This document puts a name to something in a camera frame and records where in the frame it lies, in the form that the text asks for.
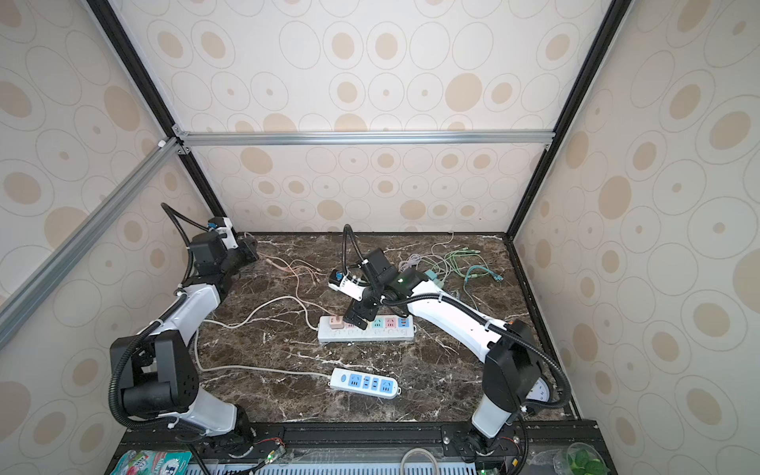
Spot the long white colourful power strip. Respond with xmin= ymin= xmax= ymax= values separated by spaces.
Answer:
xmin=318 ymin=315 xmax=415 ymax=344

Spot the pink charger plug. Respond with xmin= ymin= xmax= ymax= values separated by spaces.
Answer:
xmin=329 ymin=316 xmax=344 ymax=330

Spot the pink usb cable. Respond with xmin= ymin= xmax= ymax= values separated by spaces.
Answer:
xmin=254 ymin=248 xmax=340 ymax=332

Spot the short white blue power strip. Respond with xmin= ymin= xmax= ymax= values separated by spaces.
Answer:
xmin=330 ymin=368 xmax=401 ymax=400

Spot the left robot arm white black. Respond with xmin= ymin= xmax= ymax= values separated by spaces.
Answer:
xmin=108 ymin=204 xmax=259 ymax=441

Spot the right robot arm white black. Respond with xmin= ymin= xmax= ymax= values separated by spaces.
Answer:
xmin=329 ymin=225 xmax=571 ymax=439

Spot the black round clock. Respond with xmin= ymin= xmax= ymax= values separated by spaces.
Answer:
xmin=522 ymin=377 xmax=551 ymax=413

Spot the green snack packet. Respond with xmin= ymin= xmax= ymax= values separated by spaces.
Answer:
xmin=111 ymin=450 xmax=192 ymax=475

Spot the clear cup with green leaves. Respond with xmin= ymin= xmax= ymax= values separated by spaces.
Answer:
xmin=553 ymin=443 xmax=611 ymax=475

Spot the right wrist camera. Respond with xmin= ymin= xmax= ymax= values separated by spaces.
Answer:
xmin=329 ymin=269 xmax=369 ymax=302

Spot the green usb cable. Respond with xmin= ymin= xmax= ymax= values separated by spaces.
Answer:
xmin=438 ymin=247 xmax=483 ymax=280

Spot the white power strip cord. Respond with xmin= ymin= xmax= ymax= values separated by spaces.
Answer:
xmin=193 ymin=294 xmax=334 ymax=381

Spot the teal usb cable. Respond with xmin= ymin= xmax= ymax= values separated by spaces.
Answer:
xmin=462 ymin=264 xmax=505 ymax=304

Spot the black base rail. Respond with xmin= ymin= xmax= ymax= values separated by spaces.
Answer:
xmin=105 ymin=420 xmax=617 ymax=474

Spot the diagonal aluminium rail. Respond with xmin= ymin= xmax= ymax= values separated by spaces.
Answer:
xmin=1 ymin=138 xmax=180 ymax=346

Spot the horizontal aluminium rail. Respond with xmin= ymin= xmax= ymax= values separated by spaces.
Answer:
xmin=178 ymin=130 xmax=555 ymax=146

